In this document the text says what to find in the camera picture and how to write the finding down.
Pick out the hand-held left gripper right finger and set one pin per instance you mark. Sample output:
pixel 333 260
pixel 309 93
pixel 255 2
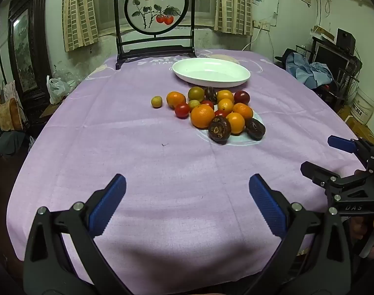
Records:
pixel 266 202

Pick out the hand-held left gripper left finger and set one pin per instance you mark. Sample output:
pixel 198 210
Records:
pixel 110 202

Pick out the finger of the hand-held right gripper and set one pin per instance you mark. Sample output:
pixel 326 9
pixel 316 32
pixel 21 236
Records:
pixel 319 172
pixel 340 143

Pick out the dark red cherry tomato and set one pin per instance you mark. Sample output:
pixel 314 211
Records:
pixel 241 97

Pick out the large orange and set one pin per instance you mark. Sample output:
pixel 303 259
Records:
pixel 202 116

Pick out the small yellow-green fruit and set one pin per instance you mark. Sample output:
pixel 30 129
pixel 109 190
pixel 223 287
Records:
pixel 193 105
pixel 156 101

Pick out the green tangerine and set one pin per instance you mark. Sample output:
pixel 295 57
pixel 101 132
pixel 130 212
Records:
pixel 195 93

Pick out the white oval plate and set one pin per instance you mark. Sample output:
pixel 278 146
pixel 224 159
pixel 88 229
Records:
pixel 211 70

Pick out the person's right hand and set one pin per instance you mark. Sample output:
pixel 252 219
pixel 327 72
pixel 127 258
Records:
pixel 360 227

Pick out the cardboard box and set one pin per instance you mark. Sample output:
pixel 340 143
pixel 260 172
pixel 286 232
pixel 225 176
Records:
pixel 354 123

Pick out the white bucket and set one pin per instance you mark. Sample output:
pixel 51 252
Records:
pixel 363 104

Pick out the purple tablecloth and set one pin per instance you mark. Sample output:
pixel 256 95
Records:
pixel 144 159

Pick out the black metal rack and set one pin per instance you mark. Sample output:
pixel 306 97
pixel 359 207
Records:
pixel 348 76

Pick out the blue cloth pile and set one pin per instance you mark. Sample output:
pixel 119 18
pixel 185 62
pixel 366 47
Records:
pixel 312 70

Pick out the black monitor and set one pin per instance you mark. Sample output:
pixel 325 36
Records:
pixel 331 57

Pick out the black speaker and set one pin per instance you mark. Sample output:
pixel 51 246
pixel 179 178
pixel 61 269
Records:
pixel 346 40

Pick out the dark cloth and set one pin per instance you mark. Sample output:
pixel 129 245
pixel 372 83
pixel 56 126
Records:
pixel 8 143

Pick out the white plastic bag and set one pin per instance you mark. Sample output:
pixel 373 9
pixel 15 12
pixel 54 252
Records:
pixel 56 90

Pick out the dark wood framed painting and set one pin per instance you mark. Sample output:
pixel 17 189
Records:
pixel 22 52

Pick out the beige checked curtain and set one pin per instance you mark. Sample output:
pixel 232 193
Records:
pixel 233 6
pixel 79 15

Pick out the frosted window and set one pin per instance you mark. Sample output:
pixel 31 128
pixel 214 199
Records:
pixel 107 12

